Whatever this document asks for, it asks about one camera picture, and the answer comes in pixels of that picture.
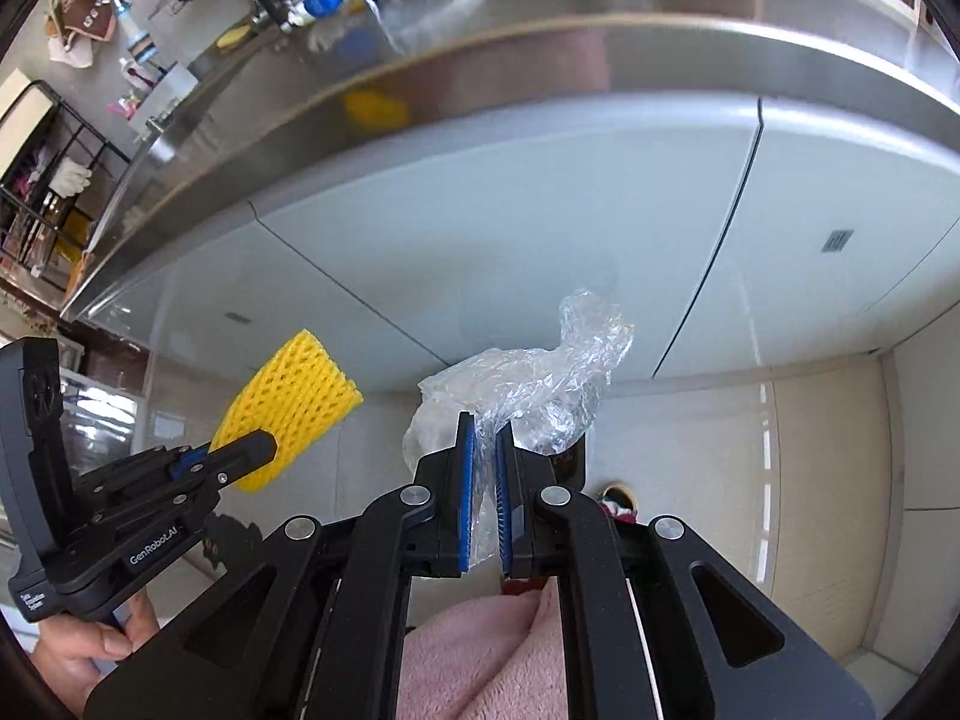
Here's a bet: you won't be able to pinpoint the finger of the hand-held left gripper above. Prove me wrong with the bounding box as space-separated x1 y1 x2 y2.
77 431 280 500
75 461 231 535

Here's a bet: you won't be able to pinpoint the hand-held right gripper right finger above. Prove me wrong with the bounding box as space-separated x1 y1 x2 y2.
496 420 875 720

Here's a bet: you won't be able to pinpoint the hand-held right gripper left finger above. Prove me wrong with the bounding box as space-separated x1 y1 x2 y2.
82 412 477 720

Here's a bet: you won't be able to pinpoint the dark grey trash bin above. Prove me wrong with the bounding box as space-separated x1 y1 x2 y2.
551 435 587 496

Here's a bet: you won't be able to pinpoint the yellow foam fruit net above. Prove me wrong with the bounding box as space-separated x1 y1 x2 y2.
210 328 365 492

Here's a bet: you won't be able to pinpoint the large clear plastic bag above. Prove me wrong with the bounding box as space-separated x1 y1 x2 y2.
403 286 635 470

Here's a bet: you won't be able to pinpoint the person's left hand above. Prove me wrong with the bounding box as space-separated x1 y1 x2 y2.
30 591 162 706

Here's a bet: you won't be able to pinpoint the grey base cabinet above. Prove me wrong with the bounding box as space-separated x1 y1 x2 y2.
60 82 960 406

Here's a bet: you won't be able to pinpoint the white rubber gloves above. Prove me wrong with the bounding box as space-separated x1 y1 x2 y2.
54 157 95 200

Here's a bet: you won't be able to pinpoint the black metal shelf rack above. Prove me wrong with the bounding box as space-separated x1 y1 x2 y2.
0 79 136 278

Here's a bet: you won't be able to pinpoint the white toothbrush container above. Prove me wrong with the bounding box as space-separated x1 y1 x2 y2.
127 64 197 117

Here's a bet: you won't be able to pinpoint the blue faucet extension nozzle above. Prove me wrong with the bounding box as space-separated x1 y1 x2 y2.
116 4 160 65

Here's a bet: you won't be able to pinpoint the white green hanging towel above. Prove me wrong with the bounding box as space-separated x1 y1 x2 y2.
49 34 98 68

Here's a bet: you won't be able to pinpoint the pink brown hanging towel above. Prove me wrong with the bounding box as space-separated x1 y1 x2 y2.
45 0 117 42

